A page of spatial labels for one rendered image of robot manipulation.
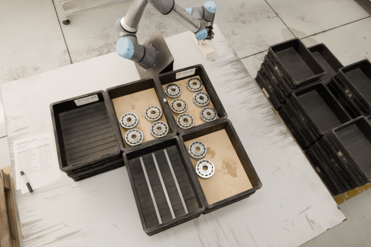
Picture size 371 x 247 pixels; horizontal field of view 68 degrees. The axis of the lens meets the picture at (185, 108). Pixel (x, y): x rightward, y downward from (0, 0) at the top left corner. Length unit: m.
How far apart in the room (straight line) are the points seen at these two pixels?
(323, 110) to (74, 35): 2.56
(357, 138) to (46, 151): 2.09
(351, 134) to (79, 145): 1.86
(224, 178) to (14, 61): 2.47
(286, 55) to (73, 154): 1.83
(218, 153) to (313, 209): 0.61
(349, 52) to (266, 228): 2.47
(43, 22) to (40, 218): 2.36
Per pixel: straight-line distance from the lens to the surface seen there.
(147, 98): 1.67
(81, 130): 1.64
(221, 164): 1.52
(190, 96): 1.68
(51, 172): 1.74
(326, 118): 2.45
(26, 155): 1.84
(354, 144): 2.31
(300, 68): 2.48
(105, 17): 3.40
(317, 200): 1.79
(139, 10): 1.63
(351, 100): 2.51
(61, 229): 1.65
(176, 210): 1.44
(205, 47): 2.00
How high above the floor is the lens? 2.25
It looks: 60 degrees down
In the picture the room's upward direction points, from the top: 6 degrees clockwise
